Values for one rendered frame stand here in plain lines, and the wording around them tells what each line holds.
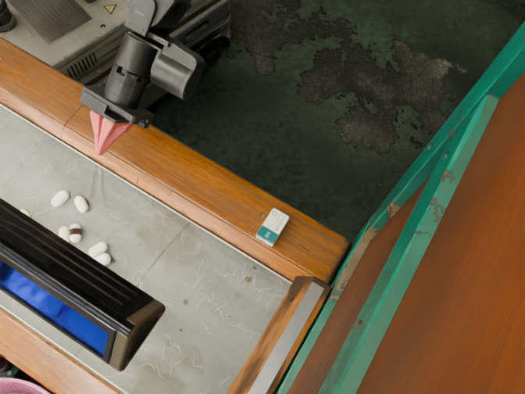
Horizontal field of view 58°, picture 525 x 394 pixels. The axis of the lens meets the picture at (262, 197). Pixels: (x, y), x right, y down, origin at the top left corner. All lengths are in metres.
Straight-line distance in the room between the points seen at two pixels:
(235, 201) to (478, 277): 0.69
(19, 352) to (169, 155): 0.42
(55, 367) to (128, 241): 0.23
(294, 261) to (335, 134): 1.07
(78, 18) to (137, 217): 0.80
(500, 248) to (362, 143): 1.66
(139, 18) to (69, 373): 0.55
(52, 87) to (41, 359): 0.52
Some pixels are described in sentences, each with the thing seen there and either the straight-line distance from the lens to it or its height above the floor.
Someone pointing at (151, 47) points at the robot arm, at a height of 1.00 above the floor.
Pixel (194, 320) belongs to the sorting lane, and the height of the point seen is 0.74.
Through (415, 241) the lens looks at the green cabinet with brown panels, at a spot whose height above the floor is 1.27.
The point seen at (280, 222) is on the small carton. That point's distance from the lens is 0.85.
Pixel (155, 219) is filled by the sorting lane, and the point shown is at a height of 0.74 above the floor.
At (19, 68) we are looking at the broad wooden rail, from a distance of 1.11.
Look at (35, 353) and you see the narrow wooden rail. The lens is 0.88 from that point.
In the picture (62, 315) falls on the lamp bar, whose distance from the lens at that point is 0.54.
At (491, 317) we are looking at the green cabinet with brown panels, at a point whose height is 1.41.
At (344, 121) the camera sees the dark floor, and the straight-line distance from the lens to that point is 1.89.
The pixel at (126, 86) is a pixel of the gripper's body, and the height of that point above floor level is 0.96.
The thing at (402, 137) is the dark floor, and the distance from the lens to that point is 1.92.
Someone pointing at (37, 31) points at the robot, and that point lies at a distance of 1.56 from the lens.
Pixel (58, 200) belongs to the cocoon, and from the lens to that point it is 0.94.
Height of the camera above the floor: 1.58
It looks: 68 degrees down
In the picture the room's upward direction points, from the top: 8 degrees clockwise
